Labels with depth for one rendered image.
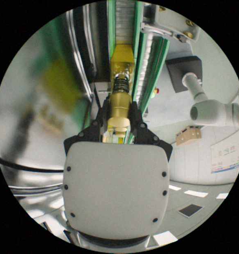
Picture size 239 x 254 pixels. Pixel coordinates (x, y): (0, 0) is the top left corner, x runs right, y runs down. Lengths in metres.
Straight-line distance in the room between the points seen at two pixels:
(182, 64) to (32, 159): 0.65
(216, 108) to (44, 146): 0.44
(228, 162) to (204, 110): 3.54
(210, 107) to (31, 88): 0.44
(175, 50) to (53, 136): 0.63
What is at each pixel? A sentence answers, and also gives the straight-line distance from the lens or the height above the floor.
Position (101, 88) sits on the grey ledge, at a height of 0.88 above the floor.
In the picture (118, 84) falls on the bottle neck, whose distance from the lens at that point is 0.16.
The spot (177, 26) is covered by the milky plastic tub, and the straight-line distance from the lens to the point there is 0.55.
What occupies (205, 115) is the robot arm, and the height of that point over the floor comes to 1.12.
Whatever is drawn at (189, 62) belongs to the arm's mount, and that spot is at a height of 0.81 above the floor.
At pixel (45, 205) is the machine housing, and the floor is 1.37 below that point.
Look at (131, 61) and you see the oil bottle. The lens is 0.21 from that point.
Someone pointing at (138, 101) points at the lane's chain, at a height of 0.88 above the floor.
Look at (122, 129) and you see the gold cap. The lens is 0.25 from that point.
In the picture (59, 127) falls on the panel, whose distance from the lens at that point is 0.20.
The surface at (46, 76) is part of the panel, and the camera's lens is 0.18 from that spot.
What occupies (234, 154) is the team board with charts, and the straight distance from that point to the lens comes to 3.72.
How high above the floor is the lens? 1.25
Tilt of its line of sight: 23 degrees down
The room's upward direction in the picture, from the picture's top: 177 degrees counter-clockwise
